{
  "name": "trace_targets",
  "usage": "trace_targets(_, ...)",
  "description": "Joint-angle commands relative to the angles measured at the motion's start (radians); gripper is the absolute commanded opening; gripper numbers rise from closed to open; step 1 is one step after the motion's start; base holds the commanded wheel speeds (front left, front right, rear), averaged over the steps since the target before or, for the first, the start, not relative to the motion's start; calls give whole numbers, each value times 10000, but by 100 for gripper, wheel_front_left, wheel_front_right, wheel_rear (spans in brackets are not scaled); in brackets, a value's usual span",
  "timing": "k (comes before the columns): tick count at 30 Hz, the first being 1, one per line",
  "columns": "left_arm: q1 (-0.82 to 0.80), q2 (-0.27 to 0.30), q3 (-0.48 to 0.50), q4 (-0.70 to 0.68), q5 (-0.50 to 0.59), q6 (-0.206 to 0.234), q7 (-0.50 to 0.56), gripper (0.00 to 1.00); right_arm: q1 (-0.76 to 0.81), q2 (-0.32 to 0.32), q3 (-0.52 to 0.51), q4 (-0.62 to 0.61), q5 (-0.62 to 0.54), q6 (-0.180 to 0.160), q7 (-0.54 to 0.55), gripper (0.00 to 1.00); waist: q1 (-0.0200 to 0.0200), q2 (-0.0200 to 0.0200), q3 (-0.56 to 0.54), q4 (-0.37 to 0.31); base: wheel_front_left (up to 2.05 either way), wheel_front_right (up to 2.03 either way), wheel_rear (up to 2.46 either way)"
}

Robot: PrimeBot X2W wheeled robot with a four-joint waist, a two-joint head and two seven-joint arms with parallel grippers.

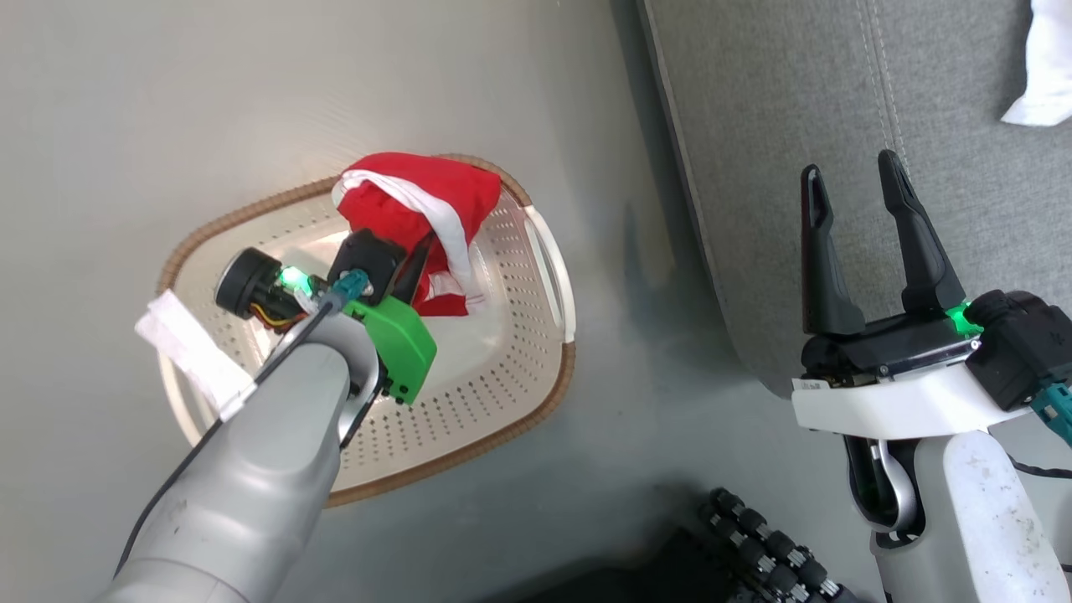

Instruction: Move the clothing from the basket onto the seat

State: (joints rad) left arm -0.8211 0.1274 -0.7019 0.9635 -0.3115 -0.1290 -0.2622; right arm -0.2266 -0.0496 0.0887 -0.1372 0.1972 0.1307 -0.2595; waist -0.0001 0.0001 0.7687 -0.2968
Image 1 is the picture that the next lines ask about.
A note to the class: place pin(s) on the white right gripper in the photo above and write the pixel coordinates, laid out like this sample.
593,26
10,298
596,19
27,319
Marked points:
888,402

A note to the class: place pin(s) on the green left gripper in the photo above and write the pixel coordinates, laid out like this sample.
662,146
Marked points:
398,343

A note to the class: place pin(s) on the red garment with white trim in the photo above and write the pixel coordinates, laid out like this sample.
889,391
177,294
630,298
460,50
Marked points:
410,197

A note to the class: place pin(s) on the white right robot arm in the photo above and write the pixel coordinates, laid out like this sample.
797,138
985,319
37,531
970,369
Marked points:
980,519

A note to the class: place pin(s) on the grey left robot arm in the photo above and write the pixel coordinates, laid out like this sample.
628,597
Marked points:
251,477

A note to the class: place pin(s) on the grey fabric sofa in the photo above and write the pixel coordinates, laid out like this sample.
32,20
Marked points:
796,100

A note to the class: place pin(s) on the white perforated laundry basket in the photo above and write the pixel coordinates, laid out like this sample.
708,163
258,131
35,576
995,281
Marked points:
502,352

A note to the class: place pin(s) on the black cylinder with green light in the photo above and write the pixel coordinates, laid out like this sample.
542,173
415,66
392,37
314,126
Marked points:
247,285

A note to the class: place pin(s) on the white tape label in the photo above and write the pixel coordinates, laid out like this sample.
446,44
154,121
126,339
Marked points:
188,347

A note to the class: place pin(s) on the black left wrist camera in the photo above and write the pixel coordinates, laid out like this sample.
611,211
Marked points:
368,251

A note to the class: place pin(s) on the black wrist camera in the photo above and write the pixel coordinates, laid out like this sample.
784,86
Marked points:
1026,347
368,251

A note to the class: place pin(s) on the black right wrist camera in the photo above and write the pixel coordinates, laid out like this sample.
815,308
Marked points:
1026,347

